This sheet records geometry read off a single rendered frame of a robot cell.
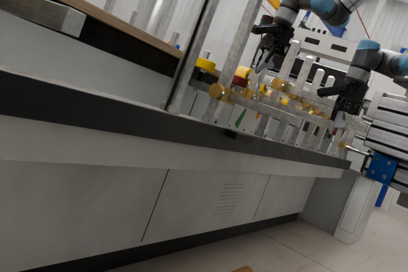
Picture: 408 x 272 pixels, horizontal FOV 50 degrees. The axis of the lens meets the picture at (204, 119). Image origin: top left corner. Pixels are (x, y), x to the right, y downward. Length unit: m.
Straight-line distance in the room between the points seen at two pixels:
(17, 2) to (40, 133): 0.41
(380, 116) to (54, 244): 1.10
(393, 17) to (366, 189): 7.51
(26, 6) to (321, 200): 3.94
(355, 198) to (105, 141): 3.28
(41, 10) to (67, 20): 0.04
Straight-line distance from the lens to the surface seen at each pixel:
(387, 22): 11.26
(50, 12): 0.57
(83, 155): 1.09
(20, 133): 0.95
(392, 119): 1.42
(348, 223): 4.19
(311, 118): 1.67
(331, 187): 4.34
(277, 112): 1.45
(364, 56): 1.66
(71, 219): 1.49
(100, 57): 1.31
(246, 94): 1.69
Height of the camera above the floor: 0.78
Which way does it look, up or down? 3 degrees down
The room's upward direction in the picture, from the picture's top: 21 degrees clockwise
